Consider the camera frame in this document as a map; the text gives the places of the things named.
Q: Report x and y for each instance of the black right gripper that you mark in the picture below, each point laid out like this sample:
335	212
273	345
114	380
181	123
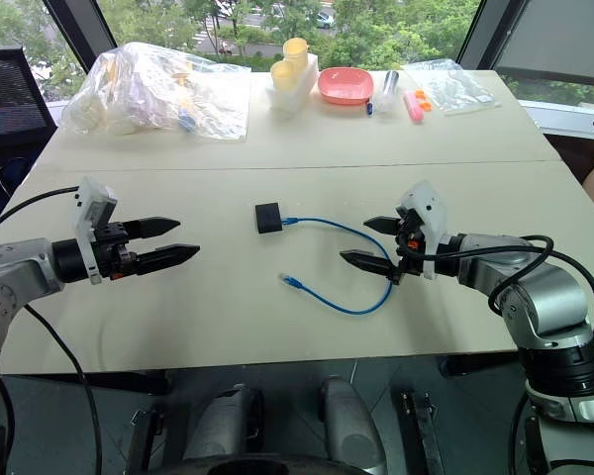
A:
410	257

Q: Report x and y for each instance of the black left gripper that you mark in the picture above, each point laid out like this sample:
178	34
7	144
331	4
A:
110	252

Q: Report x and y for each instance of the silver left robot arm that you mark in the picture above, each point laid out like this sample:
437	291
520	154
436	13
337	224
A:
20	269

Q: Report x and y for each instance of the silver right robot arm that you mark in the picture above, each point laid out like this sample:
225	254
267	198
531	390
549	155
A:
539	292

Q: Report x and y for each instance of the small black adapter box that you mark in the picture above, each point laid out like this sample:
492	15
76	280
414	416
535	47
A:
268	218

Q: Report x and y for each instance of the small blue cap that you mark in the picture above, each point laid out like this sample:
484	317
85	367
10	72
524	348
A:
369	107

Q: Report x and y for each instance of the pink marker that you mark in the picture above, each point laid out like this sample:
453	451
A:
412	106

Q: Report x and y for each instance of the small orange clip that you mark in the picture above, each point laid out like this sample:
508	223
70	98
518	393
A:
426	105
420	94

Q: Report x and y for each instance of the clear plastic bag of items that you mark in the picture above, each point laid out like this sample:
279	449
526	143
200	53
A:
148	94

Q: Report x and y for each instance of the clear plastic tube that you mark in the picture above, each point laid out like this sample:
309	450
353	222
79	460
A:
388	91

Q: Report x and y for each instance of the pink plastic bowl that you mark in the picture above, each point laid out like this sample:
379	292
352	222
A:
345	85

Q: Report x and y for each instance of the white foam cup holder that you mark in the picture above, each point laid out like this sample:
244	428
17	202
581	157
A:
297	91

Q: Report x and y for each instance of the flat clear zip bag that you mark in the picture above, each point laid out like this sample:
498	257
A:
455	89

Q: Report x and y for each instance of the dark grey rounded shape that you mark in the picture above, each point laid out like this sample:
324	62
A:
227	420
349	425

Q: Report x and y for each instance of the pale yellow plastic cup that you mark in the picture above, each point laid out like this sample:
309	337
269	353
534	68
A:
283	75
295	51

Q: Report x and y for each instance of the black mesh office chair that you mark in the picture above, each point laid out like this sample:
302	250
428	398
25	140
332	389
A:
10	94

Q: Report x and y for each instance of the grey window roller shade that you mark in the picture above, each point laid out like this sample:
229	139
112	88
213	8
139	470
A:
559	39

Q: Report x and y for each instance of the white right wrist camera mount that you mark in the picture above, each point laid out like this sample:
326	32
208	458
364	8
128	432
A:
433	208

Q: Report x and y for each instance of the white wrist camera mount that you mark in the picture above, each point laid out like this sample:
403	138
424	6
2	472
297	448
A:
93	205
433	208

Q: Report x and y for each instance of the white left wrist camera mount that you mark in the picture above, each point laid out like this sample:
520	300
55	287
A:
93	205

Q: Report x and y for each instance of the black table leg bracket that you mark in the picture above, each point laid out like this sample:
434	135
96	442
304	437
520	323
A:
421	430
141	438

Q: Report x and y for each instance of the dark window frame post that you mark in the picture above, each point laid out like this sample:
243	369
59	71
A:
81	29
492	32

